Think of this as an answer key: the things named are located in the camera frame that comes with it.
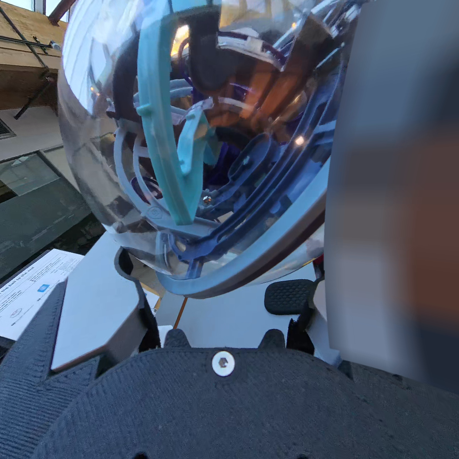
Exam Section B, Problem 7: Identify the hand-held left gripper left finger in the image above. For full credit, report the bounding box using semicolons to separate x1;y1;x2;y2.
50;232;160;373

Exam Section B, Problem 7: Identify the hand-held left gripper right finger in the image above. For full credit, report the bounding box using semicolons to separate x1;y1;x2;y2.
286;278;342;367

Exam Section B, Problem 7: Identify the clear plastic maze ball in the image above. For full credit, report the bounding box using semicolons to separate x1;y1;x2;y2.
57;0;359;299

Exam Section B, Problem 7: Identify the black wrist rest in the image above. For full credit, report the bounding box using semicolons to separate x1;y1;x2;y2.
264;280;316;316

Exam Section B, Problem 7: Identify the printed instruction sheet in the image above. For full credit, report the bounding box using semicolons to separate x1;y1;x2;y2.
0;248;85;340

